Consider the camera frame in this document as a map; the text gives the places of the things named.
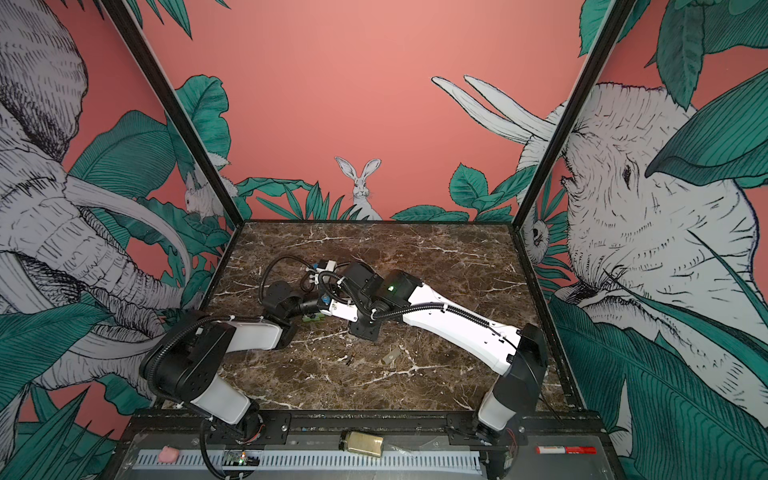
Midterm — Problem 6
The remote battery cover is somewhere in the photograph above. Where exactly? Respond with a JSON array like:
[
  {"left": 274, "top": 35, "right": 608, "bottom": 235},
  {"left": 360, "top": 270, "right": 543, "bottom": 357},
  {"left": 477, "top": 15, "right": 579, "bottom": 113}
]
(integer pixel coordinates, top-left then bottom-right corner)
[{"left": 381, "top": 347, "right": 402, "bottom": 366}]

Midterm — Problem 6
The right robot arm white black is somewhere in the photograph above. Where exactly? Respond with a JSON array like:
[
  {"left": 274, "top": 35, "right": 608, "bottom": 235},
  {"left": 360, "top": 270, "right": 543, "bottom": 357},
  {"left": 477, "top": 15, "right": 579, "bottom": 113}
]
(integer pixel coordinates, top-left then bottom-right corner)
[{"left": 327, "top": 262, "right": 548, "bottom": 432}]

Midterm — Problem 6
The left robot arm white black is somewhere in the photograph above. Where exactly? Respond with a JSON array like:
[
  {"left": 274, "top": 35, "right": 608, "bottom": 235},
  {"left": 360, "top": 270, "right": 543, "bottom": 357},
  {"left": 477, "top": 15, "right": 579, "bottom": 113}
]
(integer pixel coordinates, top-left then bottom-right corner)
[{"left": 139, "top": 281, "right": 331, "bottom": 431}]

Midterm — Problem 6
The brass metal box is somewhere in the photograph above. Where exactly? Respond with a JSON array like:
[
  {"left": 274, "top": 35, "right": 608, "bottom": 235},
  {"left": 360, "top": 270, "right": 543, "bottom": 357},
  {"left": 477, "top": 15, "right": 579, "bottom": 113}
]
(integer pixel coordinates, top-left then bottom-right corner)
[{"left": 341, "top": 431, "right": 384, "bottom": 458}]

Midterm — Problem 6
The small circuit board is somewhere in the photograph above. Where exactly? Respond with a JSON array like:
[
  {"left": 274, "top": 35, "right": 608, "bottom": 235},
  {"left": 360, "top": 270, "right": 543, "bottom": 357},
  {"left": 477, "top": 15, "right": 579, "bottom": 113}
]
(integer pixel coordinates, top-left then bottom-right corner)
[{"left": 222, "top": 450, "right": 260, "bottom": 469}]

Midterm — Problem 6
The pink eraser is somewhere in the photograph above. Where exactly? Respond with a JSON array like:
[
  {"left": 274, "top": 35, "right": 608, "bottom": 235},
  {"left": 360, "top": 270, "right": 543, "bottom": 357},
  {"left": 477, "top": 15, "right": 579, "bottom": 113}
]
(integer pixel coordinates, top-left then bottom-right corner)
[{"left": 157, "top": 446, "right": 180, "bottom": 464}]

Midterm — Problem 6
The red white marker pen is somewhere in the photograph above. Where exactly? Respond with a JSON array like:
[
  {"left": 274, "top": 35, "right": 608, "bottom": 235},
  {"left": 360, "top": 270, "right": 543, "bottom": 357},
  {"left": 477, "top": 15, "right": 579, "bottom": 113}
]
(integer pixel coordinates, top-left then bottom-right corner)
[{"left": 535, "top": 445, "right": 598, "bottom": 455}]

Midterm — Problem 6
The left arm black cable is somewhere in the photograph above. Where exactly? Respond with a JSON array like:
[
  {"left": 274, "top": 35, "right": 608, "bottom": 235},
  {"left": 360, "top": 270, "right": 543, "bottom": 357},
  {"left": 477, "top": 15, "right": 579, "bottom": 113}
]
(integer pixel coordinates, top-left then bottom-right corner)
[{"left": 257, "top": 254, "right": 319, "bottom": 307}]

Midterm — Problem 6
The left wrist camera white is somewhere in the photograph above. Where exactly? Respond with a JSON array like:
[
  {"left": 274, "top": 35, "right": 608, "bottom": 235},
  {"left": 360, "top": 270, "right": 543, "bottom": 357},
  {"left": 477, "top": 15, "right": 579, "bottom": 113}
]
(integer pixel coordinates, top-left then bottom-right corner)
[{"left": 308, "top": 260, "right": 338, "bottom": 284}]

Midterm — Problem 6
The black mounting rail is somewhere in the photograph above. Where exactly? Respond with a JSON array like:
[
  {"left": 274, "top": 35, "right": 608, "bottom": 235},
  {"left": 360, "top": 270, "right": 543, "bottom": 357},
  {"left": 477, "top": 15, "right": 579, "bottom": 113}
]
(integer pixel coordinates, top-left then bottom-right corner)
[{"left": 239, "top": 410, "right": 604, "bottom": 448}]

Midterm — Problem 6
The white slotted cable duct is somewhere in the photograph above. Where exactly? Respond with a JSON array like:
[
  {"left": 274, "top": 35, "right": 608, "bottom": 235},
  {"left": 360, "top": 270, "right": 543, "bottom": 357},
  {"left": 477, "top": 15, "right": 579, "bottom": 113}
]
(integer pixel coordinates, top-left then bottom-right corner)
[{"left": 130, "top": 449, "right": 483, "bottom": 474}]

